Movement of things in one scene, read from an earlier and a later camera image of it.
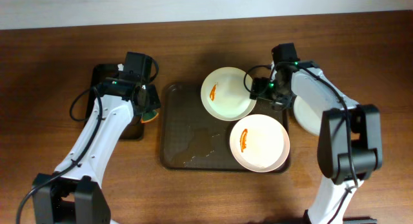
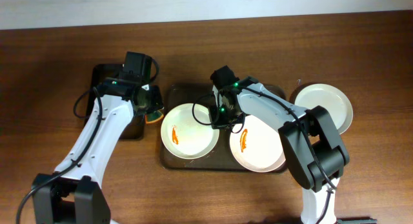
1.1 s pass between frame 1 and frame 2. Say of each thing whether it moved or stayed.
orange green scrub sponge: moved
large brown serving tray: stayed
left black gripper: stayed
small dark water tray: stayed
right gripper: moved
